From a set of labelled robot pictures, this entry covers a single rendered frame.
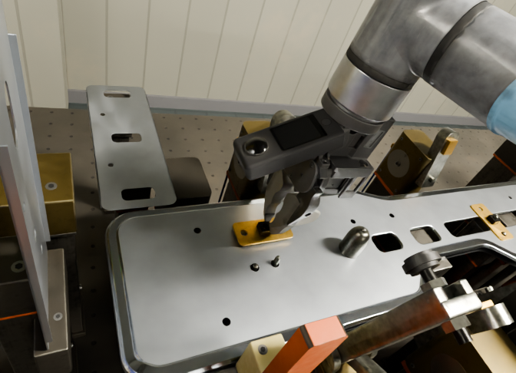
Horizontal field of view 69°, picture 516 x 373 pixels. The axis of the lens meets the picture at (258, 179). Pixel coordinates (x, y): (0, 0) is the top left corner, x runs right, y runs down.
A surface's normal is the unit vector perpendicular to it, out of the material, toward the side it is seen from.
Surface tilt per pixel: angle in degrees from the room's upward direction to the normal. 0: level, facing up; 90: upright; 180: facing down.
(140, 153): 0
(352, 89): 84
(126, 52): 90
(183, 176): 0
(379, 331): 90
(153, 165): 0
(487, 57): 68
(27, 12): 90
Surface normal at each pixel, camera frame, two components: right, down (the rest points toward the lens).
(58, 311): 0.27, -0.69
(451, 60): -0.73, 0.34
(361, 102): -0.37, 0.50
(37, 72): 0.29, 0.72
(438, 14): -0.49, -0.05
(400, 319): -0.89, 0.07
